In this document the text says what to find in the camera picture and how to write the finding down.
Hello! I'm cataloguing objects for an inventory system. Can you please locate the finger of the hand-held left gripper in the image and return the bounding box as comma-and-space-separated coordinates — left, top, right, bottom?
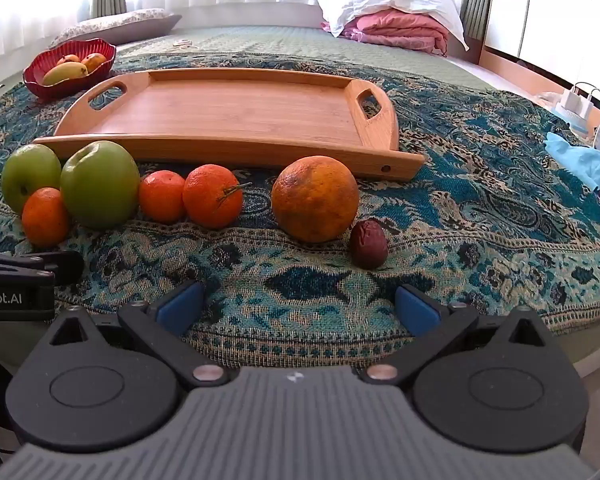
0, 250, 85, 287

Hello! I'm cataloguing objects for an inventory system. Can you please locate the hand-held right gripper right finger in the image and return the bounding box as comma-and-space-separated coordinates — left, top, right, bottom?
359, 283, 549, 387

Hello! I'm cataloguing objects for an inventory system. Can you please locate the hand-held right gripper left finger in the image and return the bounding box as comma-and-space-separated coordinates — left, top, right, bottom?
47, 280, 232, 389

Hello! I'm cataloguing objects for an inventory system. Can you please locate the small tangerine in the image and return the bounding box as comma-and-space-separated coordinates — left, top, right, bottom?
138, 170, 187, 224
21, 187, 71, 248

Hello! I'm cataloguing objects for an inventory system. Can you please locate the small green apple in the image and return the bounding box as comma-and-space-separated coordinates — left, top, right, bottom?
0, 143, 63, 215

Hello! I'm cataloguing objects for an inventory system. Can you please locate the dark wrinkled red date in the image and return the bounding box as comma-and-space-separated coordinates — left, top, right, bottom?
349, 219, 389, 270

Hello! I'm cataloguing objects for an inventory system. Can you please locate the large green apple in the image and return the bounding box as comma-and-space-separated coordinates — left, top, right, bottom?
60, 140, 141, 231

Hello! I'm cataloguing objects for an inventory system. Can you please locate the tangerine with stem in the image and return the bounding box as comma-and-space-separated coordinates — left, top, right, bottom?
182, 164, 253, 230

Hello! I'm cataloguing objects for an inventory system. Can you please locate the wooden serving tray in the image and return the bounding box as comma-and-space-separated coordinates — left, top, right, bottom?
32, 67, 426, 182

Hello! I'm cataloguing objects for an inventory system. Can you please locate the teal paisley blanket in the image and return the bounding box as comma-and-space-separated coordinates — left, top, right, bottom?
0, 51, 600, 368

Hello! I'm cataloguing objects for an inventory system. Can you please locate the red scalloped bowl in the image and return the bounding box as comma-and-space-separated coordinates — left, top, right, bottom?
22, 38, 117, 101

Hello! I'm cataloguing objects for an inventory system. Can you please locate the yellow mango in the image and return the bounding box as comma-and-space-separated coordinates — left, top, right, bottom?
42, 62, 89, 86

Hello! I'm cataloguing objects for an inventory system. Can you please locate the light blue cloth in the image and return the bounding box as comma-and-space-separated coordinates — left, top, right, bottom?
544, 131, 600, 192

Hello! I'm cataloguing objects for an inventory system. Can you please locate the floral pillow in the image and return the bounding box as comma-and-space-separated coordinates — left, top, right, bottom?
50, 8, 183, 49

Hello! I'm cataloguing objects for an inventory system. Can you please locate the white charger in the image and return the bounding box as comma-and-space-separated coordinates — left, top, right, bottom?
559, 87, 594, 122

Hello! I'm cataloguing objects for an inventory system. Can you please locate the pink folded blanket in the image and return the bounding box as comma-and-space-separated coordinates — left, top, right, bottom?
321, 9, 451, 57

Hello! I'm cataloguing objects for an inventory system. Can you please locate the green quilted bed mat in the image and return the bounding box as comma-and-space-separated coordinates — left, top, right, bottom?
115, 25, 531, 92

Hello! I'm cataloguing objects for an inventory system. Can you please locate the white bed headboard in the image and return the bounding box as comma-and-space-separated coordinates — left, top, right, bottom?
167, 3, 331, 29

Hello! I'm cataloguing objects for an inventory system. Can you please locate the white wardrobe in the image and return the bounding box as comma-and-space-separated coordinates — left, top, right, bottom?
480, 0, 600, 111

